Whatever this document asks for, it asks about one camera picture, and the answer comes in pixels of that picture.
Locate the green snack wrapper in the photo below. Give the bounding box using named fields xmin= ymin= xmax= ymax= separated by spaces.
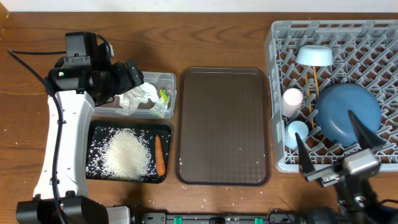
xmin=150 ymin=90 xmax=170 ymax=119

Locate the orange carrot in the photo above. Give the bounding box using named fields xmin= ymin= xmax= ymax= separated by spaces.
xmin=155 ymin=135 xmax=166 ymax=176

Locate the light blue cup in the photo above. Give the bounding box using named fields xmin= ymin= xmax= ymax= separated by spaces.
xmin=285 ymin=121 xmax=309 ymax=149

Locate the white paper tissue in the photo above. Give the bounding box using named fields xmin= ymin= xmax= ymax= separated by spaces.
xmin=118 ymin=82 xmax=159 ymax=116

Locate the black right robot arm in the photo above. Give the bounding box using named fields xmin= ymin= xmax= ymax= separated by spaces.
xmin=295 ymin=110 xmax=397 ymax=223

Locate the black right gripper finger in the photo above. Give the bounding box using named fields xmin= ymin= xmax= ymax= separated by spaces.
xmin=295 ymin=133 xmax=315 ymax=174
xmin=348 ymin=110 xmax=386 ymax=150

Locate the pile of white rice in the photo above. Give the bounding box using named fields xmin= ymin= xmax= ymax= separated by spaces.
xmin=86 ymin=128 xmax=170 ymax=182

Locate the black waste tray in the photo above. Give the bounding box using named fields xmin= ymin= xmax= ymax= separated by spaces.
xmin=85 ymin=120 xmax=172 ymax=184

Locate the pink cup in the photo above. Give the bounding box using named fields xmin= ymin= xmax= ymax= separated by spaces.
xmin=282 ymin=88 xmax=303 ymax=117

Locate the light blue bowl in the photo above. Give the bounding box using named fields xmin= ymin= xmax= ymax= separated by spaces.
xmin=295 ymin=45 xmax=333 ymax=67

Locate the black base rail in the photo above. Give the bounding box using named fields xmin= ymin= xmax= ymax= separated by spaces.
xmin=105 ymin=203 xmax=308 ymax=224

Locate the brown serving tray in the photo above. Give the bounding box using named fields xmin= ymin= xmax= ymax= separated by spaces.
xmin=175 ymin=67 xmax=272 ymax=187

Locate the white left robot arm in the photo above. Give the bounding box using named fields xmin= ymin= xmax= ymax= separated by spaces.
xmin=16 ymin=32 xmax=144 ymax=223

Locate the wooden chopstick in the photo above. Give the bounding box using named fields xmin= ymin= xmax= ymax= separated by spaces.
xmin=305 ymin=74 xmax=315 ymax=129
xmin=312 ymin=66 xmax=320 ymax=98

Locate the dark blue plate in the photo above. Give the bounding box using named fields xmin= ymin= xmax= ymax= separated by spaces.
xmin=315 ymin=83 xmax=381 ymax=147

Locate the clear plastic waste bin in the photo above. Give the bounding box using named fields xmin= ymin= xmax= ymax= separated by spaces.
xmin=95 ymin=72 xmax=177 ymax=119

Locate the grey dishwasher rack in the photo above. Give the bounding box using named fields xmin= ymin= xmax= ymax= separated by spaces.
xmin=264 ymin=20 xmax=397 ymax=173

